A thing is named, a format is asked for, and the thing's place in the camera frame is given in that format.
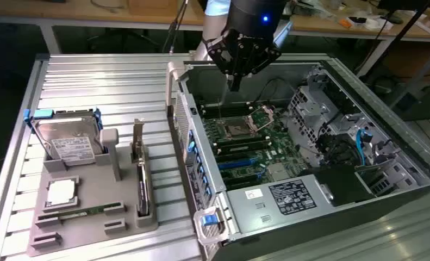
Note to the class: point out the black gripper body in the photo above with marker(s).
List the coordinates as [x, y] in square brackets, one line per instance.
[254, 16]

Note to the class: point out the graphics card with black fan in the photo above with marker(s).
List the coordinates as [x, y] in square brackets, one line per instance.
[142, 190]

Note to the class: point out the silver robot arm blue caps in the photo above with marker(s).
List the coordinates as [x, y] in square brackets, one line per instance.
[211, 27]

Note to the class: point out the metal socket cover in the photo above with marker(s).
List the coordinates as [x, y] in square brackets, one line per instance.
[268, 113]

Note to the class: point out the orange tool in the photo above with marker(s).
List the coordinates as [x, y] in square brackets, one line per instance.
[345, 21]

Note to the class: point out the CPU socket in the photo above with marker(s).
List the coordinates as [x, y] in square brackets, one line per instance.
[236, 127]

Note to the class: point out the installed RAM stick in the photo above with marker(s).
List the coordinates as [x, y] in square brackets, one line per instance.
[242, 146]

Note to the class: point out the white cloth bundle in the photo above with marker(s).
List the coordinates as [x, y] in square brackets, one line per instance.
[378, 24]

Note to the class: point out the green motherboard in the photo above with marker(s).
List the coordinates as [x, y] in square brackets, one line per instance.
[268, 152]

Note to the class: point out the blue slot clip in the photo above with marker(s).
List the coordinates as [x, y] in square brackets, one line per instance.
[210, 196]
[206, 183]
[202, 171]
[191, 146]
[200, 161]

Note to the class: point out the blue expansion slot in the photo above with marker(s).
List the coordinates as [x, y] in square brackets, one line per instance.
[236, 164]

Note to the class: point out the silver chipset heatsink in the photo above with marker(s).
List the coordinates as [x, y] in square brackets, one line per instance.
[278, 171]

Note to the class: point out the black tripod pole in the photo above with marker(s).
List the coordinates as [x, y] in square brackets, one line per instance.
[411, 27]

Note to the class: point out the dark grey equipment box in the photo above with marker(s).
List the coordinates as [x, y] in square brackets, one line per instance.
[421, 106]

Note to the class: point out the hard disk in blue carrier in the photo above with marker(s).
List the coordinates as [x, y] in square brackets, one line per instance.
[69, 141]

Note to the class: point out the grey vented disk bay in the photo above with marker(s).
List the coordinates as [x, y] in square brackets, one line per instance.
[381, 179]

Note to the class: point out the grey power supply unit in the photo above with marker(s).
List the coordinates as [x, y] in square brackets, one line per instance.
[258, 212]

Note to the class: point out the blue case latch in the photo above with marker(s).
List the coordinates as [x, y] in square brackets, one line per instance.
[208, 220]

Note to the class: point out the silver CPU chip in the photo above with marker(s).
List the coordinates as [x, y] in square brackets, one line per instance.
[61, 191]

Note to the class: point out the open black PC case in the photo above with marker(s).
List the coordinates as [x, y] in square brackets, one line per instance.
[381, 217]

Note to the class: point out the green RAM stick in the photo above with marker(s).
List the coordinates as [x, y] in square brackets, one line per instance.
[87, 211]

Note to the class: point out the grey parts rack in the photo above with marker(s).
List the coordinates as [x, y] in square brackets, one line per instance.
[91, 225]

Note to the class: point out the wooden workbench white frame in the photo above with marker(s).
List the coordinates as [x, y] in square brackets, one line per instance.
[91, 16]

